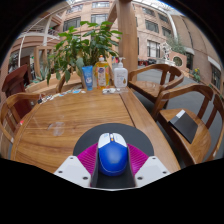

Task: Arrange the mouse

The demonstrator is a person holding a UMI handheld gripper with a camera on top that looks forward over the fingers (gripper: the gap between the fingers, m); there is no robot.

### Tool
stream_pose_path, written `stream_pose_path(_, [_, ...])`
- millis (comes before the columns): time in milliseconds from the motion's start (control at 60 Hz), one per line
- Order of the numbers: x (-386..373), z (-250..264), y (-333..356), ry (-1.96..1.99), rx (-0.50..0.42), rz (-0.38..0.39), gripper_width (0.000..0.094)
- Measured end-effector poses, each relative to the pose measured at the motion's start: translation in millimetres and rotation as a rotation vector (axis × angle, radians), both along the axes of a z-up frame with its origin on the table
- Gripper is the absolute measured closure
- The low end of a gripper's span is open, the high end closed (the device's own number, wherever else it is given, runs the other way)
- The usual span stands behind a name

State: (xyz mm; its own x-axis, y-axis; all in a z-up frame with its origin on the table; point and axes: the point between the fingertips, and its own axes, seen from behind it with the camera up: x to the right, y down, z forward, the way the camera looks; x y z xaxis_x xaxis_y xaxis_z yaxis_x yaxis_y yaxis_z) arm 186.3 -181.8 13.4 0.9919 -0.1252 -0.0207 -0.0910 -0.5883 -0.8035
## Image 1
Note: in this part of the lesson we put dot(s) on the small white packet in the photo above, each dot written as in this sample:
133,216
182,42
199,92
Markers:
109,90

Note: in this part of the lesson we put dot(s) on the dark grey round mouse pad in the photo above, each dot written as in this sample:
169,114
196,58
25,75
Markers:
135,133

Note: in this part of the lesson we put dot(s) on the blue and white computer mouse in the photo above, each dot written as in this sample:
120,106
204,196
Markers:
112,156

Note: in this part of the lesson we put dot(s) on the white sculpture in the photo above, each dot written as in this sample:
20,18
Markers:
166,50

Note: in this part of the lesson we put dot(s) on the white pump bottle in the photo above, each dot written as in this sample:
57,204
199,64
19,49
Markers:
120,76

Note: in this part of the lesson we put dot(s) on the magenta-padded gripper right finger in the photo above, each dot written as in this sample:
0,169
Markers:
151,170

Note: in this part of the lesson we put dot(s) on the wooden armchair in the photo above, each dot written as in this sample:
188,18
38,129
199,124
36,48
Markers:
60,83
150,88
193,146
10,100

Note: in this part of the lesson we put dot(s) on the yellow liquid bottle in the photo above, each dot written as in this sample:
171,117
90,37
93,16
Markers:
102,75

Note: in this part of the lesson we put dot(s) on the blue squeeze tube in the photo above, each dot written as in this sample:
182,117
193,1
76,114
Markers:
88,77

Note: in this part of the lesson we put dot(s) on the black key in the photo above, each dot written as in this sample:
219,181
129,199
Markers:
40,99

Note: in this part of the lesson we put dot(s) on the black notebook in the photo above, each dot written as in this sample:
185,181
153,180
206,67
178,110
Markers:
185,126

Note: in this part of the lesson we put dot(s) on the green potted plant white pot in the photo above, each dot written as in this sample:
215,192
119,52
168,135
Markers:
80,46

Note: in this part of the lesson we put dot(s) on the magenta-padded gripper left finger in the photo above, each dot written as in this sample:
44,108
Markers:
73,170

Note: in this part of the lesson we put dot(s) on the yellow flowering plant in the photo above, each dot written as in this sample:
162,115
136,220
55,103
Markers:
196,74

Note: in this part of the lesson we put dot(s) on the spiky green agave plant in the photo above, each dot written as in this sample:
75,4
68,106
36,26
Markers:
43,73

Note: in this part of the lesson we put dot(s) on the dark red wooden pedestal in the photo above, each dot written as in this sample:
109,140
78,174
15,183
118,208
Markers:
16,81

